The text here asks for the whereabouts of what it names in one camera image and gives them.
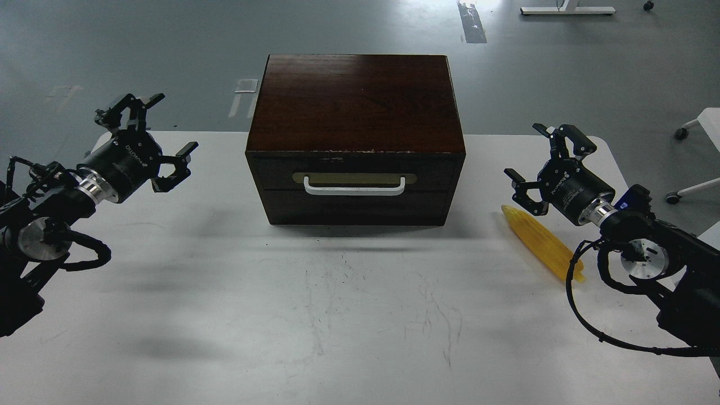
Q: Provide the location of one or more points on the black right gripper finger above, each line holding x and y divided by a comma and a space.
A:
582, 145
521, 188

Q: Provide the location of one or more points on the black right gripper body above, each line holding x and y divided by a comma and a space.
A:
571, 188

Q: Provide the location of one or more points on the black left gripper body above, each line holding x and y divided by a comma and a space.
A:
125, 162

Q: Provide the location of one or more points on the yellow corn cob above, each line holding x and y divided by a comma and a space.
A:
543, 244

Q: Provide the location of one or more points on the wooden drawer with white handle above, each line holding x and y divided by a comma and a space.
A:
419, 173

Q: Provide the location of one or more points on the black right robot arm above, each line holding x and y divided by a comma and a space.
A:
637, 253

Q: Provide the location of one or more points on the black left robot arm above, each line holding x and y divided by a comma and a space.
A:
40, 203

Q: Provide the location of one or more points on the dark wooden drawer cabinet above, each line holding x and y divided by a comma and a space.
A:
356, 105

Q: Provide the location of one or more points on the white desk base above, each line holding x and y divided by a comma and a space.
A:
567, 8

